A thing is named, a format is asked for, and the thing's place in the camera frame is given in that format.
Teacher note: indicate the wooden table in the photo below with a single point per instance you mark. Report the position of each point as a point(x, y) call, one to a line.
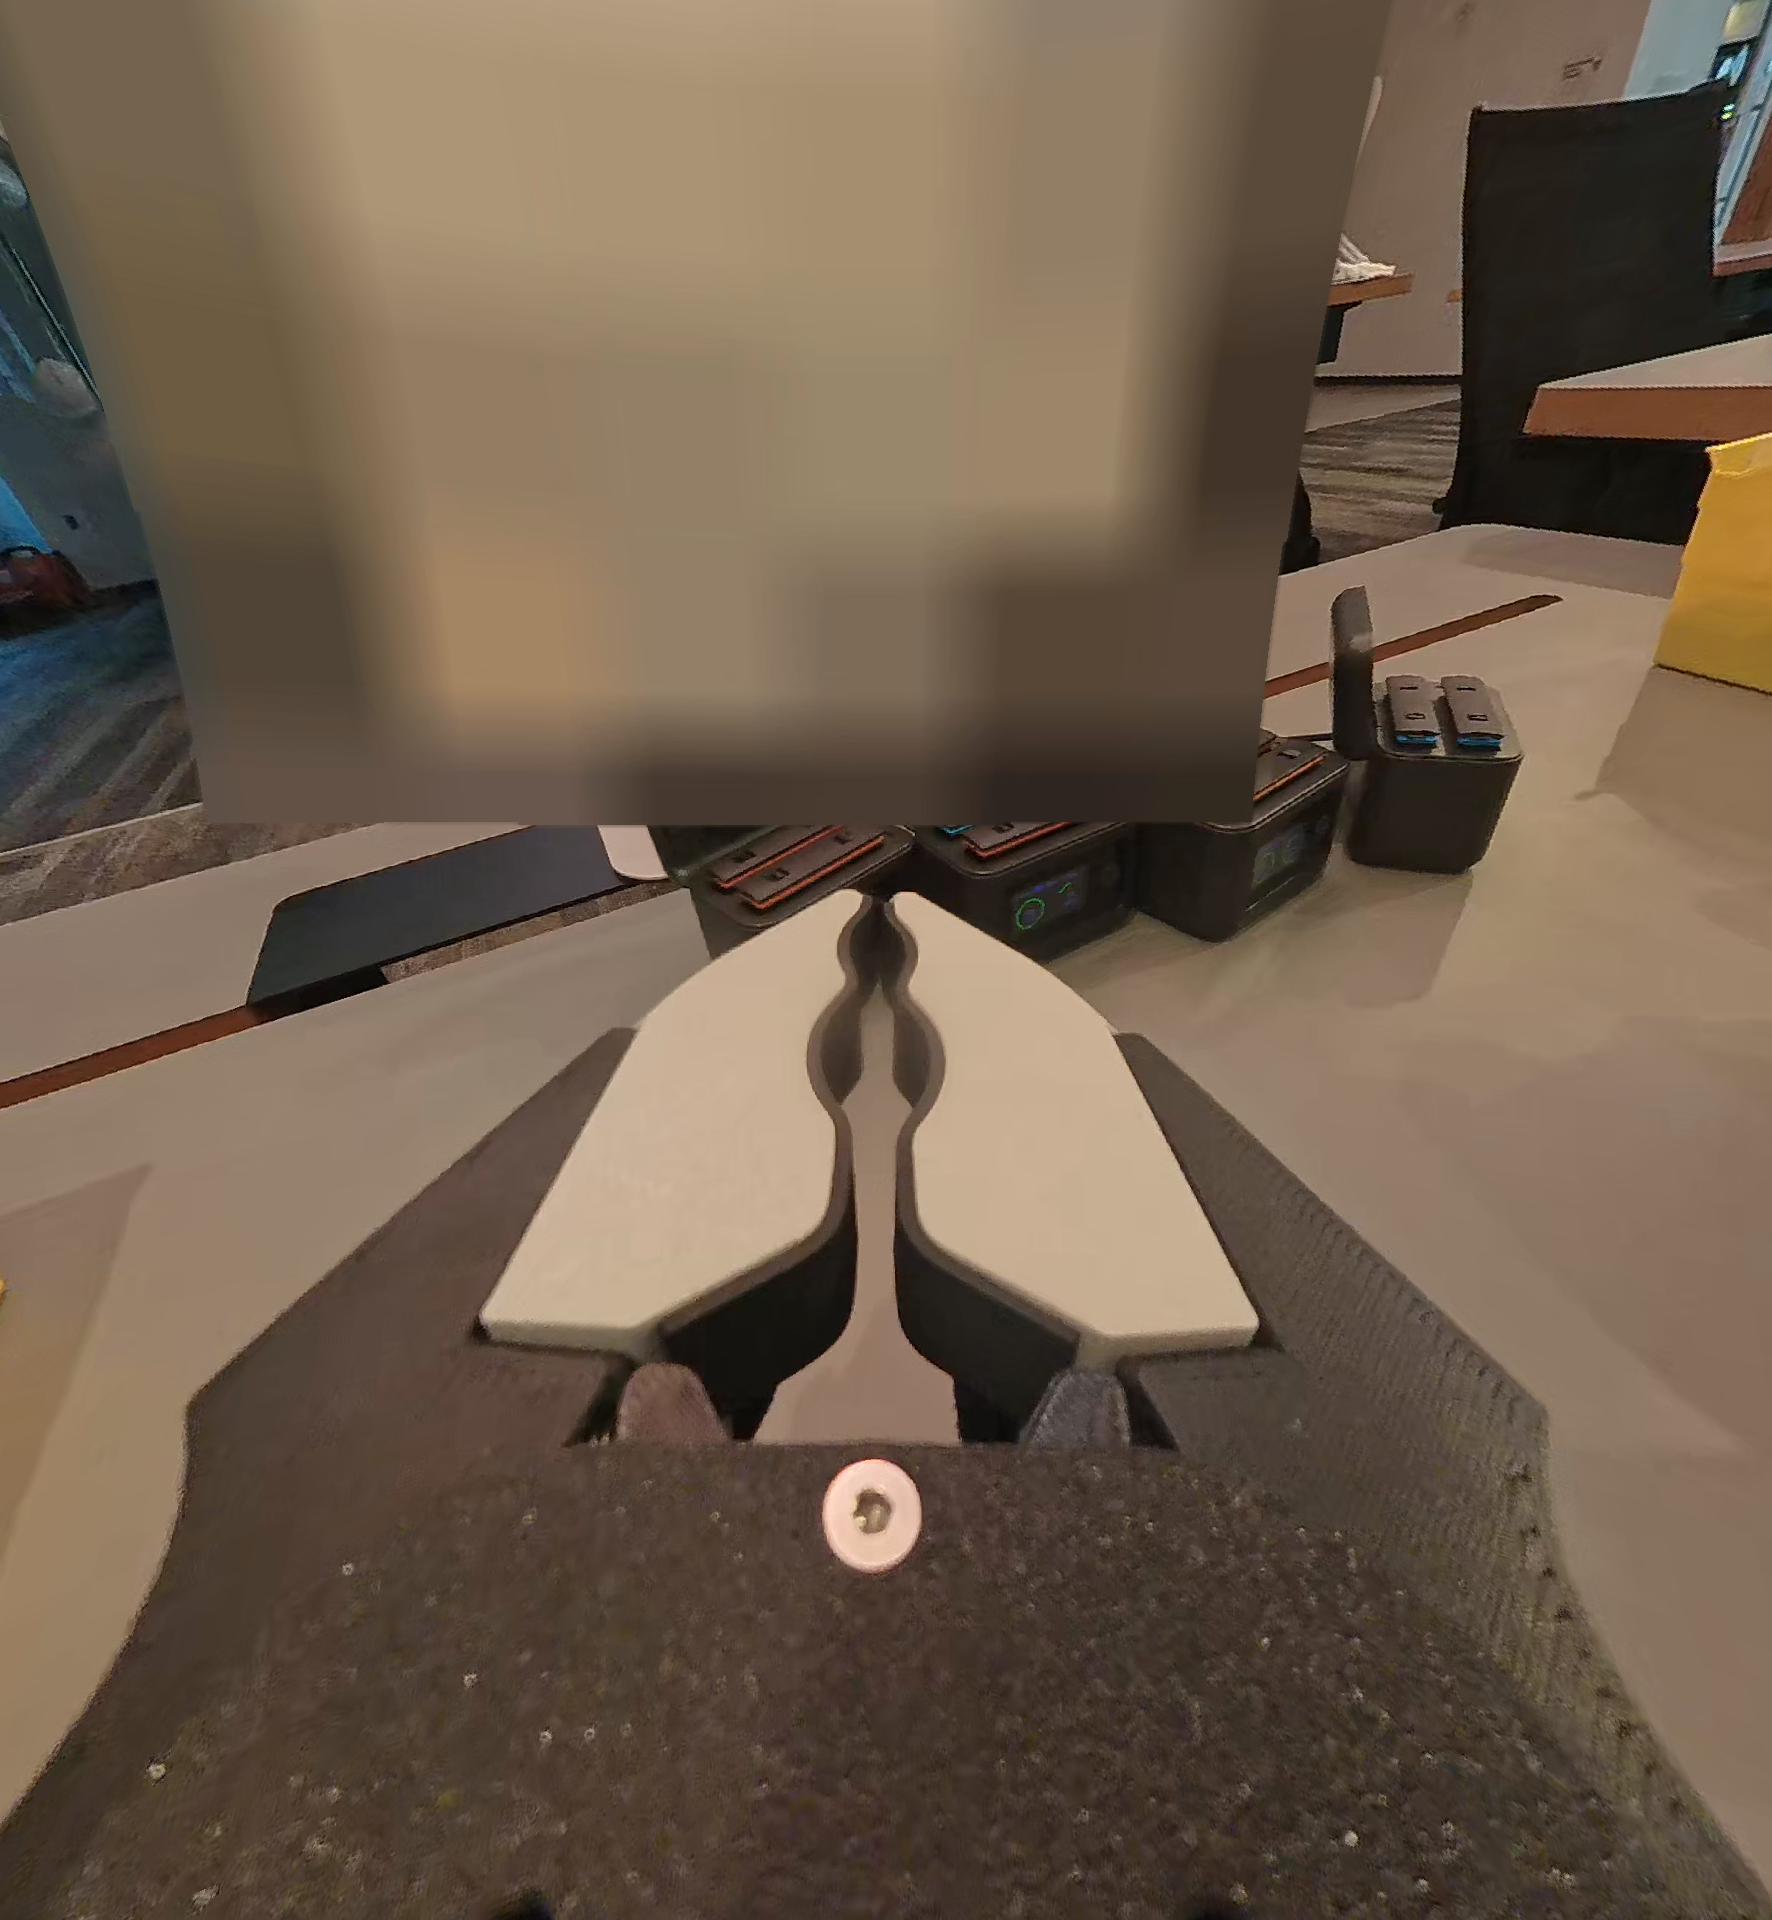
point(1696, 384)

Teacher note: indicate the red-edged black battery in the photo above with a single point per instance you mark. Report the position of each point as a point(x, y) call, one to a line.
point(797, 866)
point(1022, 835)

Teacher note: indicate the blue-edged black battery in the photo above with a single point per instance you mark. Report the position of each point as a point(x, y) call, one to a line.
point(1404, 715)
point(1475, 715)

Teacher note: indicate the black battery charger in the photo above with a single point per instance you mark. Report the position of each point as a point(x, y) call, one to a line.
point(732, 917)
point(1218, 873)
point(1427, 811)
point(1052, 900)

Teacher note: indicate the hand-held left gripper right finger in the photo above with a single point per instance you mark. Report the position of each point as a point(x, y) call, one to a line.
point(1082, 1186)

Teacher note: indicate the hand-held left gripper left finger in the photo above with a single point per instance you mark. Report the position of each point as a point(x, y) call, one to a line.
point(677, 1186)

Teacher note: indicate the black office chair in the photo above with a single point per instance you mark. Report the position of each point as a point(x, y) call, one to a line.
point(1576, 300)

